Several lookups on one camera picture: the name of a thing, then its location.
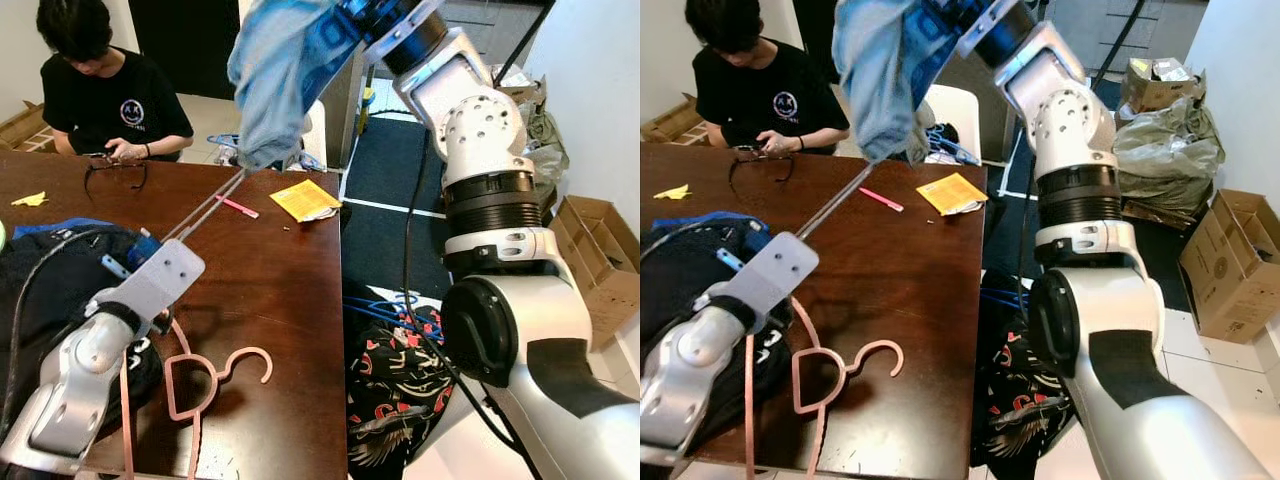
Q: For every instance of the thin grey stick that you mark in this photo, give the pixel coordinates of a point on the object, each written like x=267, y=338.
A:
x=835, y=200
x=210, y=205

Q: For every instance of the light blue garment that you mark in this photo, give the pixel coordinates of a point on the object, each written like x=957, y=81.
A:
x=885, y=80
x=280, y=80

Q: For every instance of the pink plastic hanger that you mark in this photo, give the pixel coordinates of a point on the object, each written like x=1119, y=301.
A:
x=212, y=377
x=845, y=367

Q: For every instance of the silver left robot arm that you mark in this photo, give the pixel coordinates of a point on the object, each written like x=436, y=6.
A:
x=690, y=390
x=70, y=390

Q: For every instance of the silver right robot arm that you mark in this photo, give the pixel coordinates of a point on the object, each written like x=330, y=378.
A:
x=1075, y=120
x=500, y=130

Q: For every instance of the blue plastic hanger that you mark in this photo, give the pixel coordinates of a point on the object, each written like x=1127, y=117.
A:
x=385, y=312
x=1000, y=297

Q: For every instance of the black clothing heap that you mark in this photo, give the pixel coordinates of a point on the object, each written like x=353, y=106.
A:
x=680, y=290
x=60, y=300

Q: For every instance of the yellow paper scrap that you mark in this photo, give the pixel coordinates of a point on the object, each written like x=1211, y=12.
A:
x=30, y=199
x=675, y=192

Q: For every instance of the pink pen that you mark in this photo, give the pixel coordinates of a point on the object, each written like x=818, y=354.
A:
x=880, y=199
x=237, y=207

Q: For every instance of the person in black t-shirt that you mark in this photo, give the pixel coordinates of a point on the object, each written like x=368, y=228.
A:
x=765, y=95
x=110, y=100

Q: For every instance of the flat cardboard box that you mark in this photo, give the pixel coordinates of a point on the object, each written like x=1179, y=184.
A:
x=665, y=125
x=22, y=130

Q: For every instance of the open cardboard box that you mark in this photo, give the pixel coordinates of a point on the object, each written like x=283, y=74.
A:
x=600, y=270
x=1230, y=265

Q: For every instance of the orange packet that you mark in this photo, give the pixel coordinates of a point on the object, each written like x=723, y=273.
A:
x=948, y=192
x=300, y=198

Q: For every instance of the filled cardboard box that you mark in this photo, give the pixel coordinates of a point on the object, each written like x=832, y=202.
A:
x=1155, y=85
x=520, y=90

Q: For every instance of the olive plastic bag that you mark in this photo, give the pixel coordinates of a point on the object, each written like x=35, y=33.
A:
x=545, y=140
x=1165, y=150

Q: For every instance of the black floral shirt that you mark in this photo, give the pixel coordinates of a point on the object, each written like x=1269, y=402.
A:
x=1010, y=400
x=390, y=390

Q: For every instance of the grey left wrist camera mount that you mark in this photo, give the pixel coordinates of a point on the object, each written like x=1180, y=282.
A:
x=765, y=275
x=160, y=280

